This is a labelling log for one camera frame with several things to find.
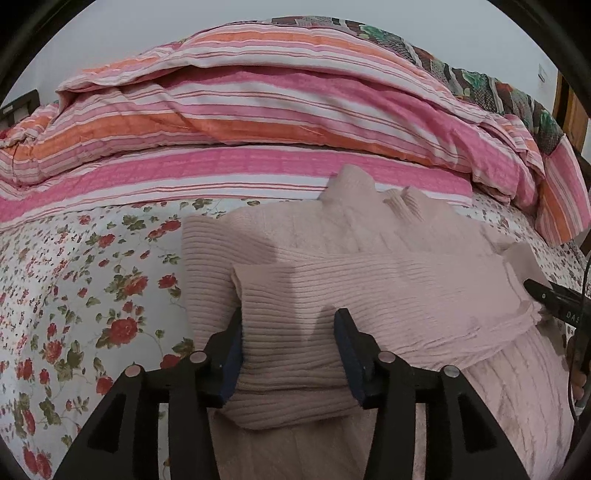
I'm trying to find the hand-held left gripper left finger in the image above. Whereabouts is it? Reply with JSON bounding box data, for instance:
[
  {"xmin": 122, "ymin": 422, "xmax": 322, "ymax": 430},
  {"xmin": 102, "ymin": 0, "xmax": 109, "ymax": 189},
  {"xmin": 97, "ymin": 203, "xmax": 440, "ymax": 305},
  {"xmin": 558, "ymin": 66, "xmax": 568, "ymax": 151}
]
[{"xmin": 53, "ymin": 308, "xmax": 244, "ymax": 480}]

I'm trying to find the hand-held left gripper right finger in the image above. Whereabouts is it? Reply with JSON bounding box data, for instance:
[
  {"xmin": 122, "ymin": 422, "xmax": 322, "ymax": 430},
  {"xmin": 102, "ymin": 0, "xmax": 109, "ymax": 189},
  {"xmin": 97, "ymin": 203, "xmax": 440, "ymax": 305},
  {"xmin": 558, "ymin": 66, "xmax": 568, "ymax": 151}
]
[{"xmin": 333, "ymin": 308, "xmax": 529, "ymax": 480}]

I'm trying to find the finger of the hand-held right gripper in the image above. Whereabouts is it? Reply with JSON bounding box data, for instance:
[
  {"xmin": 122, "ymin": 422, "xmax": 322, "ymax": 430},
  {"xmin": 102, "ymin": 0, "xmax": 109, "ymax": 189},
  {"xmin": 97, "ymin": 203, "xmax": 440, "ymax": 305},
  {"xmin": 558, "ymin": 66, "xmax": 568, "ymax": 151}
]
[{"xmin": 525, "ymin": 278, "xmax": 591, "ymax": 311}]

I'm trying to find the pink ribbed knit sweater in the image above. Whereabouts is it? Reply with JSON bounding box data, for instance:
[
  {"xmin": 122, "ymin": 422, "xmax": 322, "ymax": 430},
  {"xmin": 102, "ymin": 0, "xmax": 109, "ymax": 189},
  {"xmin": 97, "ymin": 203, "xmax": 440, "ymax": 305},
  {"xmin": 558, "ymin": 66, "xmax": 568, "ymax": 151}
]
[{"xmin": 181, "ymin": 165, "xmax": 578, "ymax": 480}]

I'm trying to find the person's right hand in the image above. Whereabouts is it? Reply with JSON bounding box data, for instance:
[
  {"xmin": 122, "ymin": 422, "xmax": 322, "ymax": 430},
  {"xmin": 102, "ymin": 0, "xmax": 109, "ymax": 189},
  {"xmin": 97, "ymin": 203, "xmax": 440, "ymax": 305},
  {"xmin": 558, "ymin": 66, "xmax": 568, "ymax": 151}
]
[{"xmin": 567, "ymin": 330, "xmax": 591, "ymax": 408}]

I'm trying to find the white rose print bedsheet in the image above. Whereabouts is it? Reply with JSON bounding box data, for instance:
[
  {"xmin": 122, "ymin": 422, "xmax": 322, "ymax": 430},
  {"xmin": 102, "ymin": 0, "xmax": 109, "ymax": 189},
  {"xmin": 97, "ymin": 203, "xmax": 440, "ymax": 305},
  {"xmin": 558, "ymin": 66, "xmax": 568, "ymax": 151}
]
[{"xmin": 0, "ymin": 191, "xmax": 591, "ymax": 480}]

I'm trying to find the dark patchwork floral quilt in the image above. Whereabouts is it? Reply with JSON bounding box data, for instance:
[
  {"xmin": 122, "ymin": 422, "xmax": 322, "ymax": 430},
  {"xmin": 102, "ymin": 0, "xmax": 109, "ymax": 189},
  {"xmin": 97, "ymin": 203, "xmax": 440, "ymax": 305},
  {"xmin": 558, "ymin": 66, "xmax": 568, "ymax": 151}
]
[{"xmin": 270, "ymin": 16, "xmax": 575, "ymax": 155}]

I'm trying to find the pink orange striped duvet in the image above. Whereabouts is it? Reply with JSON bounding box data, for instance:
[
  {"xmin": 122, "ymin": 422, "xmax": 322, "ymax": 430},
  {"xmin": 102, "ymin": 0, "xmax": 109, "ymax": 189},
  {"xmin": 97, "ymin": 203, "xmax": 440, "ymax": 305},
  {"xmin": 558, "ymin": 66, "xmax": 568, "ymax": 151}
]
[{"xmin": 0, "ymin": 23, "xmax": 591, "ymax": 247}]

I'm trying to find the dark wooden headboard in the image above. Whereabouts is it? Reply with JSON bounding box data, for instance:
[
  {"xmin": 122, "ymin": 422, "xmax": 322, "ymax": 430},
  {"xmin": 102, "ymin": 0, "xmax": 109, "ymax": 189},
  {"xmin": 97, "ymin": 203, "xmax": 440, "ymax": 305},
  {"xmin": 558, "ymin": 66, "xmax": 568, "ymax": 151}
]
[{"xmin": 0, "ymin": 90, "xmax": 40, "ymax": 130}]

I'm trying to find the brown wooden door frame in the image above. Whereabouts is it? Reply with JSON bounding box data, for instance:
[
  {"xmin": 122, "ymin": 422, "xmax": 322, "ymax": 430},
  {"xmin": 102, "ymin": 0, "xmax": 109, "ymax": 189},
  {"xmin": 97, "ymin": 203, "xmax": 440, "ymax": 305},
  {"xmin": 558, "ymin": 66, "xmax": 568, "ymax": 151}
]
[{"xmin": 553, "ymin": 73, "xmax": 591, "ymax": 162}]

